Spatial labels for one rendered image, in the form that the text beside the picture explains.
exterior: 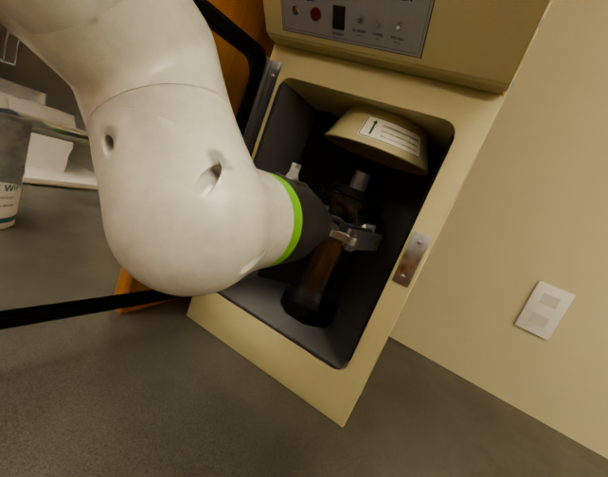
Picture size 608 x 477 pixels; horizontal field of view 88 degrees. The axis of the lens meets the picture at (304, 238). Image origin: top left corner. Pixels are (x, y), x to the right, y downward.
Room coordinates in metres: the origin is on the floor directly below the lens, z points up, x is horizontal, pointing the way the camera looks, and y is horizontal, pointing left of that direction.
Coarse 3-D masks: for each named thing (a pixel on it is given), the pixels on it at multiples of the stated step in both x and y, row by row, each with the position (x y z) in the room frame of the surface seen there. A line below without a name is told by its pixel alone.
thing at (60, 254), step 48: (0, 48) 0.25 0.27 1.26; (0, 96) 0.25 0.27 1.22; (48, 96) 0.28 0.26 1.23; (240, 96) 0.46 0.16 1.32; (48, 144) 0.29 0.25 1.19; (0, 192) 0.26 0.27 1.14; (48, 192) 0.29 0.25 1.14; (96, 192) 0.33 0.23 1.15; (0, 240) 0.27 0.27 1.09; (48, 240) 0.30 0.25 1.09; (96, 240) 0.34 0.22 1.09; (0, 288) 0.27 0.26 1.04; (48, 288) 0.31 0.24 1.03; (96, 288) 0.35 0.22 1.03; (144, 288) 0.41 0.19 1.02
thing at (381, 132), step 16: (352, 112) 0.49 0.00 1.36; (368, 112) 0.47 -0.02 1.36; (384, 112) 0.47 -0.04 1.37; (336, 128) 0.49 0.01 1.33; (352, 128) 0.47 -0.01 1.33; (368, 128) 0.46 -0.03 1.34; (384, 128) 0.46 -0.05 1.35; (400, 128) 0.46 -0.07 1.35; (416, 128) 0.47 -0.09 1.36; (336, 144) 0.58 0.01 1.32; (352, 144) 0.60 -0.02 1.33; (368, 144) 0.45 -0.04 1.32; (384, 144) 0.45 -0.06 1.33; (400, 144) 0.45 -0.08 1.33; (416, 144) 0.47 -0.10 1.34; (384, 160) 0.61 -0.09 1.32; (400, 160) 0.59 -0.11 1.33; (416, 160) 0.46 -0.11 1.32
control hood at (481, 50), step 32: (448, 0) 0.35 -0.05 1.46; (480, 0) 0.34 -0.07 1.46; (512, 0) 0.33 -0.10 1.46; (544, 0) 0.32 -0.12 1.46; (288, 32) 0.46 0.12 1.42; (448, 32) 0.37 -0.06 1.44; (480, 32) 0.35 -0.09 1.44; (512, 32) 0.34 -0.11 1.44; (384, 64) 0.43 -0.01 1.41; (416, 64) 0.40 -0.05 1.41; (448, 64) 0.38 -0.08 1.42; (480, 64) 0.37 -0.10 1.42; (512, 64) 0.35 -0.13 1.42
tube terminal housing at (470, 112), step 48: (288, 48) 0.50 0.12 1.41; (528, 48) 0.44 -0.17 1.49; (336, 96) 0.49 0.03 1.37; (384, 96) 0.44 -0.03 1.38; (432, 96) 0.41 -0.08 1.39; (480, 96) 0.40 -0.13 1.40; (432, 144) 0.56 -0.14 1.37; (480, 144) 0.39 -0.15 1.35; (432, 192) 0.40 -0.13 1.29; (432, 240) 0.39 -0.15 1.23; (384, 288) 0.40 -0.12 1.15; (240, 336) 0.46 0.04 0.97; (384, 336) 0.39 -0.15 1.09; (288, 384) 0.42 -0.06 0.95; (336, 384) 0.40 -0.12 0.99
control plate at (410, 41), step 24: (288, 0) 0.44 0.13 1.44; (312, 0) 0.42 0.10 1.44; (336, 0) 0.41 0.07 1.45; (360, 0) 0.39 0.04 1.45; (384, 0) 0.38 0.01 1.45; (408, 0) 0.37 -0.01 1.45; (432, 0) 0.36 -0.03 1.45; (288, 24) 0.46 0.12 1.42; (312, 24) 0.44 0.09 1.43; (384, 24) 0.39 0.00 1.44; (408, 24) 0.38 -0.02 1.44; (384, 48) 0.41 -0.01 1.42; (408, 48) 0.39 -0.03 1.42
